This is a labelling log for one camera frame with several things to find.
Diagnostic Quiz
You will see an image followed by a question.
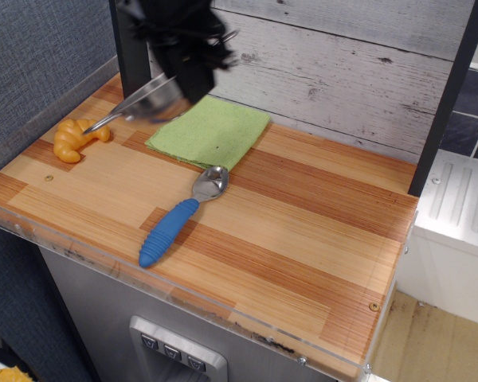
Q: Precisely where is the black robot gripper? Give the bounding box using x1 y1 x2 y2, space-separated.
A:
119 1 237 104

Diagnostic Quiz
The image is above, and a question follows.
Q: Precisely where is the silver metal two-handled pot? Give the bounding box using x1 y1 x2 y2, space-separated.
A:
83 73 193 135

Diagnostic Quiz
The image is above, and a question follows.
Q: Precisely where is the green folded cloth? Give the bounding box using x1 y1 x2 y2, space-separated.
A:
145 96 270 171

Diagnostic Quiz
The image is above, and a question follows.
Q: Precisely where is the orange plastic croissant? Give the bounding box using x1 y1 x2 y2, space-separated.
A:
53 119 111 163

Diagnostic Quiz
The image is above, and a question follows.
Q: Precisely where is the clear acrylic table guard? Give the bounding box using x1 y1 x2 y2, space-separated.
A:
0 207 373 381

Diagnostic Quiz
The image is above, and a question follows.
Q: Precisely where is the silver toy fridge cabinet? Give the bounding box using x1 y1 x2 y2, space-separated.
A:
41 248 330 381

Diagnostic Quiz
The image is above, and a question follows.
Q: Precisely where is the ice dispenser button panel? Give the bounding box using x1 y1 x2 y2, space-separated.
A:
129 315 229 381

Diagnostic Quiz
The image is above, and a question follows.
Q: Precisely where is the white toy sink unit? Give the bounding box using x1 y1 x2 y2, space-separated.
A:
396 150 478 323

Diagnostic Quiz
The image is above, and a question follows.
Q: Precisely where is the yellow toy at corner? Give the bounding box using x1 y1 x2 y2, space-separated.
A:
0 367 33 382

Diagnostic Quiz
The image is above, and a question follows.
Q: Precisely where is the black vertical post left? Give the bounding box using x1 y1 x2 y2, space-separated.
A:
109 0 151 98

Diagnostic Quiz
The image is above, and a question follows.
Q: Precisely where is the black vertical post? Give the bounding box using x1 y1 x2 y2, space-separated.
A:
408 0 478 197
109 0 151 98

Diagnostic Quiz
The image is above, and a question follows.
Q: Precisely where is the blue-handled metal spoon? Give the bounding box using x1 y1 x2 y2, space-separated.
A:
139 166 229 268

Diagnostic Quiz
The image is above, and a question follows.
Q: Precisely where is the black vertical post right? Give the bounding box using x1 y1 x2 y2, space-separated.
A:
408 0 478 197

